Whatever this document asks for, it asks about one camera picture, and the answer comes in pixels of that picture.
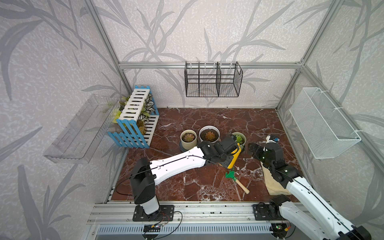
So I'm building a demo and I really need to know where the yellow watering can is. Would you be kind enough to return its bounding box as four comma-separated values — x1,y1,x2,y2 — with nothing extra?
219,143,242,169

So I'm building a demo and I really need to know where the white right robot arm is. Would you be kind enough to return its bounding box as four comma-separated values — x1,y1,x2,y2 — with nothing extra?
248,141,372,240

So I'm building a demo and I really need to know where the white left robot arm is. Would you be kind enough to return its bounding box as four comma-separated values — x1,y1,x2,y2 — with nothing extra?
129,136,242,216

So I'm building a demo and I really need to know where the red orange succulent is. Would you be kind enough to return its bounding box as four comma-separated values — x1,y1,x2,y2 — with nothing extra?
205,131,217,142

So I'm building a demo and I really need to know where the bright green succulent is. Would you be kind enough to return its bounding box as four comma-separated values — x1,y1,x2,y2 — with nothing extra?
236,135,245,145

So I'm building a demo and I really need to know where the pink green succulent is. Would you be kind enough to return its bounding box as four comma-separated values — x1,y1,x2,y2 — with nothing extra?
182,133,196,143

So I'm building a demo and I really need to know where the white plastic pot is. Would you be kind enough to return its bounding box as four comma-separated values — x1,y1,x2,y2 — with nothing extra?
199,126,220,144

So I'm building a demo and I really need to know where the light green ribbed pot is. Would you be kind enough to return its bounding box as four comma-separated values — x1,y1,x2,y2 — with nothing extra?
232,132,247,150

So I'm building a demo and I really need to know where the cream ribbed pot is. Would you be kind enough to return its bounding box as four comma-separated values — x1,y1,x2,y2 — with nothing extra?
181,130,197,150

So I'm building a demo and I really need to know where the blue grey saucer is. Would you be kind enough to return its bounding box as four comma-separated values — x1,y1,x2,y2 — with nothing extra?
179,141,197,152

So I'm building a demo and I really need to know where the striped leaf potted plant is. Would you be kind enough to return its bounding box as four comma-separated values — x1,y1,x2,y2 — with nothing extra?
113,94,155,135

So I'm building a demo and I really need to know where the blue white slatted shelf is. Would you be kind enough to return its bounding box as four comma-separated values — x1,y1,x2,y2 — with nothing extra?
108,86,160,149

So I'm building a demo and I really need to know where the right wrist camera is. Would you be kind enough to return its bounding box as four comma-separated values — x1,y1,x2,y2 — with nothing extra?
263,135,280,152

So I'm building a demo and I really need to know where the green rake wooden handle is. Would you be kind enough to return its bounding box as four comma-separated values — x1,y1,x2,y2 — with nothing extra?
225,170,250,194

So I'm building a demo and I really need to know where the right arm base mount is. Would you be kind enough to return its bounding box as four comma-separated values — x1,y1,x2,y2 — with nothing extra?
252,195,291,221

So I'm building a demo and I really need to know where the white wire mesh basket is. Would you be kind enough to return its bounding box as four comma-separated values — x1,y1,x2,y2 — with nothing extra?
290,88,361,160

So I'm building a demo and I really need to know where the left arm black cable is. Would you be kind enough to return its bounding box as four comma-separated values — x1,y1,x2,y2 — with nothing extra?
115,154,235,197

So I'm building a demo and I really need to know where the black wire basket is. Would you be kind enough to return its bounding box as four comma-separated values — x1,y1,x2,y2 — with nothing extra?
184,62,244,98

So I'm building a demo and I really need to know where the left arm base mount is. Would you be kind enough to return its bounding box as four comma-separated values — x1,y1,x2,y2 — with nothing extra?
133,205,175,222

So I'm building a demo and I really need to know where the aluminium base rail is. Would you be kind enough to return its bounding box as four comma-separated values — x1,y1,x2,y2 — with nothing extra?
82,201,309,240

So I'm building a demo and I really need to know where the clear acrylic wall shelf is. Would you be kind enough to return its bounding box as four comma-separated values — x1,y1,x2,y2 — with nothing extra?
43,95,120,164

